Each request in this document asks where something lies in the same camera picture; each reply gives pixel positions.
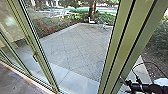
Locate green glass door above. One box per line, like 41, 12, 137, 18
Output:
109, 0, 168, 94

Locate dark green shrub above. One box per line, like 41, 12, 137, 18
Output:
146, 19, 168, 59

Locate white garden chair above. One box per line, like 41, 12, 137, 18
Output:
99, 21, 110, 32
87, 15, 97, 25

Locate tree trunk outdoors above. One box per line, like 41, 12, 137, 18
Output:
88, 0, 98, 16

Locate white outdoor railing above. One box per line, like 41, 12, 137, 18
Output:
35, 7, 73, 19

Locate small frame latch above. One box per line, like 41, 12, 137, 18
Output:
31, 53, 38, 63

